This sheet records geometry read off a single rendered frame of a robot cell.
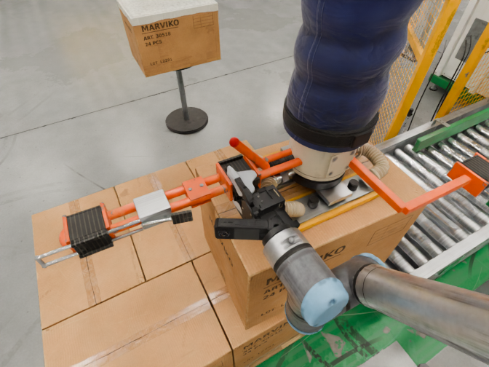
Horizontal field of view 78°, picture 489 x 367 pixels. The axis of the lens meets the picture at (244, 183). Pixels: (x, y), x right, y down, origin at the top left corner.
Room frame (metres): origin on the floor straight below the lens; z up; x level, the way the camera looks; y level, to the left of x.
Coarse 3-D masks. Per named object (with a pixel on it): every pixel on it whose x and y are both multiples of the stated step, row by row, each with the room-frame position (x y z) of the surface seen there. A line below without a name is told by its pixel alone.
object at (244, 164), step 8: (224, 160) 0.55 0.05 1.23; (232, 160) 0.55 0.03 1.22; (240, 160) 0.56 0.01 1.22; (248, 160) 0.54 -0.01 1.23; (216, 168) 0.53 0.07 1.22; (224, 168) 0.53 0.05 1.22; (240, 168) 0.53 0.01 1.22; (248, 168) 0.53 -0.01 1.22; (256, 168) 0.52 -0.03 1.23; (224, 176) 0.49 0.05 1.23; (232, 184) 0.46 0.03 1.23; (256, 184) 0.49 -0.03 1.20; (232, 192) 0.46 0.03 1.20; (256, 192) 0.48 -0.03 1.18
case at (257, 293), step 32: (288, 192) 0.57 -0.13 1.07; (416, 192) 0.58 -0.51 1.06; (320, 224) 0.46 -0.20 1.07; (352, 224) 0.46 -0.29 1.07; (384, 224) 0.49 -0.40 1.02; (224, 256) 0.46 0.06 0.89; (256, 256) 0.36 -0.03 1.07; (320, 256) 0.40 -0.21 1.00; (352, 256) 0.46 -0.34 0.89; (384, 256) 0.54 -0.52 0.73; (256, 288) 0.32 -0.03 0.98; (256, 320) 0.32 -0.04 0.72
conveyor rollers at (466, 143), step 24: (408, 144) 1.39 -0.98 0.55; (432, 144) 1.42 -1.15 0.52; (456, 144) 1.39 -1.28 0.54; (480, 144) 1.42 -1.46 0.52; (432, 168) 1.20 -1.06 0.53; (456, 192) 1.01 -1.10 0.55; (432, 216) 0.88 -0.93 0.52; (456, 216) 0.87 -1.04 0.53; (480, 216) 0.86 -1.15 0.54; (408, 240) 0.73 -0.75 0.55; (408, 264) 0.61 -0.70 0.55
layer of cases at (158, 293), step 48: (96, 192) 1.01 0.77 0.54; (144, 192) 1.01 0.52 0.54; (48, 240) 0.73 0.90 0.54; (144, 240) 0.73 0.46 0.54; (192, 240) 0.73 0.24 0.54; (48, 288) 0.50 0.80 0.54; (96, 288) 0.50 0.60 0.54; (144, 288) 0.50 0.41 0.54; (192, 288) 0.50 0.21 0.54; (48, 336) 0.32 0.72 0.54; (96, 336) 0.32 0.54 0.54; (144, 336) 0.32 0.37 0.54; (192, 336) 0.32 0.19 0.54; (240, 336) 0.32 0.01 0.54; (288, 336) 0.41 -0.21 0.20
